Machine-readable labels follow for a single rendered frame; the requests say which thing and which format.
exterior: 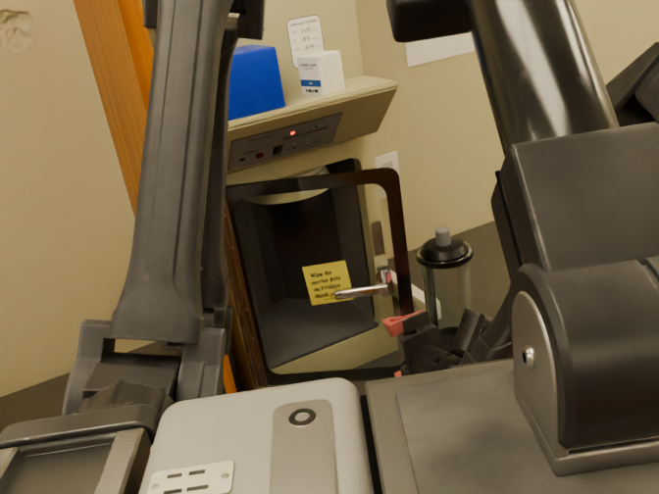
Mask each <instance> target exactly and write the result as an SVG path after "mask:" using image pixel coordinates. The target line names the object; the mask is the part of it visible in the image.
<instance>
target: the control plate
mask: <svg viewBox="0 0 659 494"><path fill-rule="evenodd" d="M342 114H343V112H342V113H338V114H334V115H330V116H326V117H323V118H319V119H315V120H311V121H307V122H304V123H298V124H294V125H290V126H286V127H282V128H278V129H274V130H270V131H267V132H263V133H259V134H255V135H251V136H247V137H243V138H240V139H236V140H233V141H232V142H231V147H230V154H229V161H228V171H232V170H235V169H239V168H243V167H246V166H250V165H254V164H257V163H261V162H264V161H268V160H271V159H274V158H278V157H282V156H285V155H289V154H292V153H296V152H300V151H303V150H307V149H311V148H314V147H318V146H322V145H325V144H329V143H332V141H333V138H334V135H335V133H336V130H337V127H338V125H339V122H340V119H341V117H342ZM316 124H318V125H319V127H318V128H313V127H314V126H315V125H316ZM293 130H295V131H296V132H295V133H294V134H292V135H290V133H291V132H292V131H293ZM319 136H321V137H322V140H321V141H320V140H317V138H318V137H319ZM305 140H309V144H306V143H304V141H305ZM293 143H296V145H295V148H293V147H291V144H293ZM280 145H283V146H282V150H281V153H280V154H276V155H273V151H274V147H276V146H280ZM260 152H263V153H264V156H263V157H262V158H260V159H257V158H256V155H257V154H258V153H260ZM241 158H245V160H244V161H243V162H239V160H240V159H241Z"/></svg>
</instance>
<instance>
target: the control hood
mask: <svg viewBox="0 0 659 494"><path fill-rule="evenodd" d="M344 85H345V88H343V89H340V90H337V91H334V92H332V93H329V94H326V95H306V94H302V90H299V91H295V92H291V93H287V94H283V95H284V101H285V107H283V108H279V109H275V110H271V111H268V112H264V113H260V114H256V115H252V116H248V117H244V118H240V119H236V120H232V121H228V150H227V173H233V172H236V171H240V170H243V169H247V168H251V167H254V166H258V165H262V164H265V163H268V162H271V161H275V160H279V159H282V158H286V157H289V156H293V155H297V154H300V153H304V152H307V151H311V150H315V149H318V148H322V147H326V146H329V145H332V144H335V143H339V142H343V141H346V140H350V139H353V138H357V137H361V136H364V135H368V134H372V133H375V132H377V131H378V130H379V128H380V124H381V122H382V120H383V118H384V116H385V114H386V111H387V109H388V107H389V105H390V103H391V101H392V99H393V96H394V94H395V92H396V90H397V88H398V82H397V81H396V80H392V79H386V78H379V77H373V76H367V75H361V76H357V77H353V78H349V79H345V80H344ZM342 112H343V114H342V117H341V119H340V122H339V125H338V127H337V130H336V133H335V135H334V138H333V141H332V143H329V144H325V145H322V146H318V147H314V148H311V149H307V150H303V151H300V152H296V153H292V154H289V155H285V156H282V157H278V158H274V159H271V160H268V161H264V162H261V163H257V164H254V165H250V166H246V167H243V168H239V169H235V170H232V171H228V161H229V154H230V147H231V142H232V141H233V140H236V139H240V138H243V137H247V136H251V135H255V134H259V133H263V132H267V131H270V130H274V129H278V128H282V127H286V126H290V125H294V124H300V123H304V122H307V121H311V120H315V119H319V118H323V117H326V116H330V115H334V114H338V113H342Z"/></svg>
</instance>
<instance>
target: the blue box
mask: <svg viewBox="0 0 659 494"><path fill-rule="evenodd" d="M283 107H285V101H284V95H283V90H282V84H281V78H280V73H279V62H278V56H277V51H276V48H275V47H271V46H262V45H254V44H250V45H245V46H240V47H235V51H234V55H233V59H232V64H231V70H230V81H229V103H228V120H229V121H232V120H236V119H240V118H244V117H248V116H252V115H256V114H260V113H264V112H268V111H271V110H275V109H279V108H283Z"/></svg>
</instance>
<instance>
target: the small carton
mask: <svg viewBox="0 0 659 494"><path fill-rule="evenodd" d="M297 64H298V70H299V75H300V81H301V87H302V94H306V95H326V94H329V93H332V92H334V91H337V90H340V89H343V88H345V85H344V77H343V70H342V64H341V57H340V51H317V52H314V53H310V54H306V55H303V56H299V57H297Z"/></svg>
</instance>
